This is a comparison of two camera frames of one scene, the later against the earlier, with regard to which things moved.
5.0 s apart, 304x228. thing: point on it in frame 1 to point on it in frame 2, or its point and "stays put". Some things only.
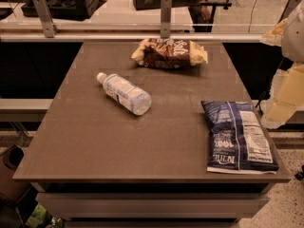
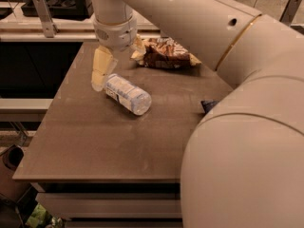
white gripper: [294, 37] to [116, 36]
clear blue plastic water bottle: [127, 94] stays put
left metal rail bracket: [48, 26] stays put
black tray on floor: [78, 6] stays put
